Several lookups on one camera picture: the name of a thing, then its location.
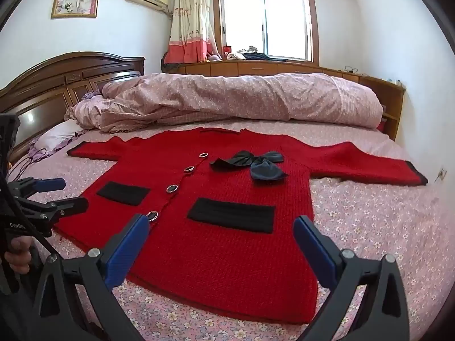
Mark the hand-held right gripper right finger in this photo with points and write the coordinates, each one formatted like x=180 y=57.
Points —
x=312 y=248

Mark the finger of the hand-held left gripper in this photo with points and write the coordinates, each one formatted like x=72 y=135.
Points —
x=49 y=184
x=71 y=206

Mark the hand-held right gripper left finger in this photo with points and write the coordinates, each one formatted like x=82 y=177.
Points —
x=128 y=252

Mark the red knit cardigan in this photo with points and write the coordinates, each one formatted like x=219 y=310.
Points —
x=227 y=255

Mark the dark clothes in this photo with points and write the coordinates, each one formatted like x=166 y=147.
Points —
x=263 y=57

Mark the person's left hand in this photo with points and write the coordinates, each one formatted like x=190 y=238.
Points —
x=19 y=255

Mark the white lilac pillow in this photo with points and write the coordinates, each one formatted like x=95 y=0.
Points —
x=57 y=135

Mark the pink floral bed sheet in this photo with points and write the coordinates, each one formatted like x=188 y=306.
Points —
x=373 y=227

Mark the purple cloth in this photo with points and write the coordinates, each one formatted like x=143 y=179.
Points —
x=90 y=96

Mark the dark wooden headboard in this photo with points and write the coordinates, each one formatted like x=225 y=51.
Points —
x=53 y=78

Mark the pink floral duvet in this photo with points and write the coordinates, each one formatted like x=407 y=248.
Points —
x=231 y=99

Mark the small bottles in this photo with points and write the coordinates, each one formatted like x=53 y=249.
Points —
x=394 y=81

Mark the wooden windowsill cabinet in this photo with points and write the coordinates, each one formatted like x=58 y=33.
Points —
x=256 y=68

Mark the white cloth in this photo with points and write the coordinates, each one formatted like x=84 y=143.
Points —
x=235 y=56

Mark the red box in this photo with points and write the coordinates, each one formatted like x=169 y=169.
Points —
x=226 y=52

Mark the cream and red curtain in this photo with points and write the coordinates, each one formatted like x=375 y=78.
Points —
x=188 y=17

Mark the wooden framed window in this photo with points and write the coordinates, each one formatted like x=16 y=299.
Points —
x=280 y=21

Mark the wall socket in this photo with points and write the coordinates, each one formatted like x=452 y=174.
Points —
x=442 y=173

